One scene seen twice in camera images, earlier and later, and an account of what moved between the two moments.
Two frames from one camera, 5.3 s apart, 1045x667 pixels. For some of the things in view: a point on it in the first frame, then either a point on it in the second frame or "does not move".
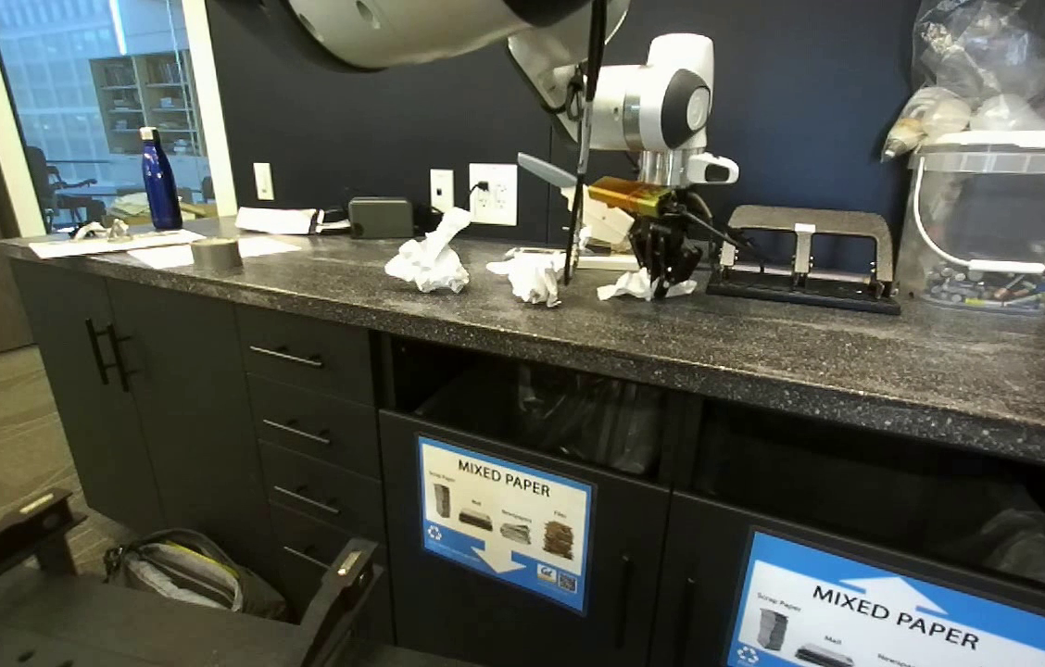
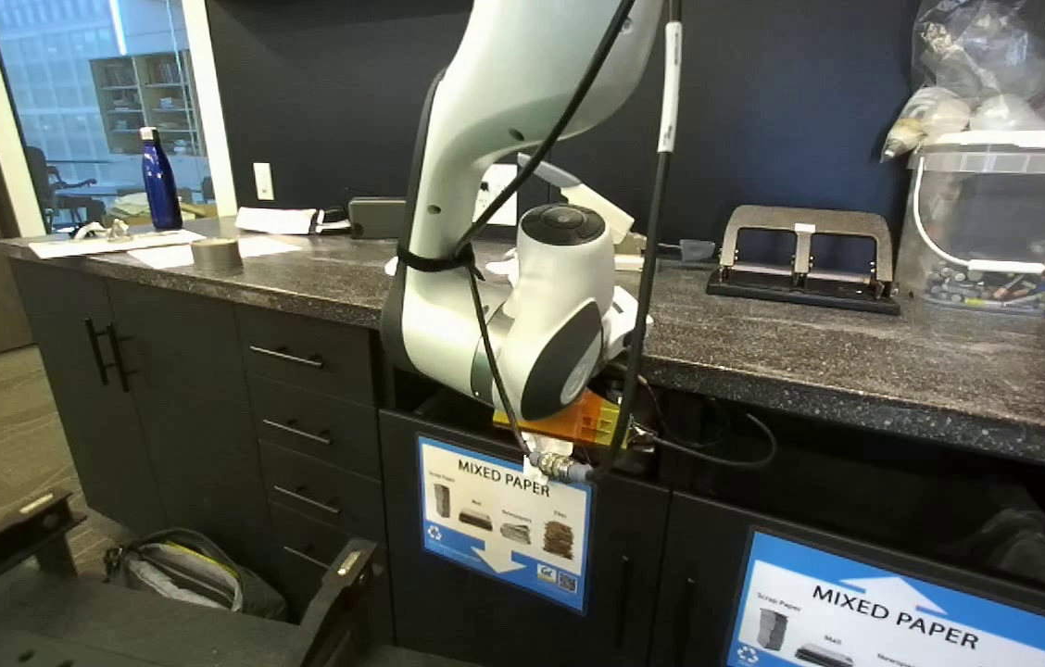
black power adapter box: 383,218 does not move
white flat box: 277,222 does not move
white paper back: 639,285 -> 550,454
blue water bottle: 166,201 does not move
